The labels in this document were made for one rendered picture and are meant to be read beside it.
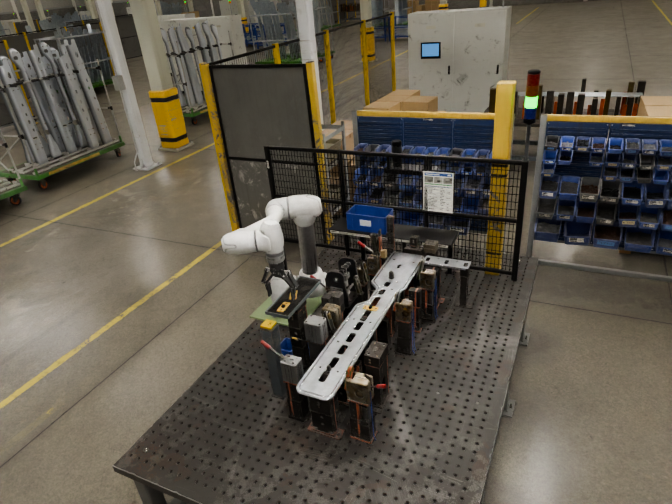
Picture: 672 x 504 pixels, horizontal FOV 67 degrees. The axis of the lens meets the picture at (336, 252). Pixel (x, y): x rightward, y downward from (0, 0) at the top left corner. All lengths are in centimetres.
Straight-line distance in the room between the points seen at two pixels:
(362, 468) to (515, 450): 132
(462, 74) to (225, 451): 779
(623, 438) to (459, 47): 697
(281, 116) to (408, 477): 359
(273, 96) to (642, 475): 407
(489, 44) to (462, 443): 746
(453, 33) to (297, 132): 483
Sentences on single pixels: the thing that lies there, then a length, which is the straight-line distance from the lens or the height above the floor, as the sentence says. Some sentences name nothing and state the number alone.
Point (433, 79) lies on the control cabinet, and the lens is 946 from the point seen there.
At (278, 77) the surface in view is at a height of 187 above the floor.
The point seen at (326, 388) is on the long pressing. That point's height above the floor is 100.
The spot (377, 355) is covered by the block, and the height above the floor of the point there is 103.
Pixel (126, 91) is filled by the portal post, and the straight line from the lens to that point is 925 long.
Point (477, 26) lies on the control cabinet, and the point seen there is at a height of 176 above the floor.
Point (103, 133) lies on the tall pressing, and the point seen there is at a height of 49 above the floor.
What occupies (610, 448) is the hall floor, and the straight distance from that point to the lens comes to 367.
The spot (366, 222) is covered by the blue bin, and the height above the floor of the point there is 111.
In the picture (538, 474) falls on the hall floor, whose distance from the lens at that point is 342.
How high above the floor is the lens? 262
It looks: 28 degrees down
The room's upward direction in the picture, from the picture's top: 5 degrees counter-clockwise
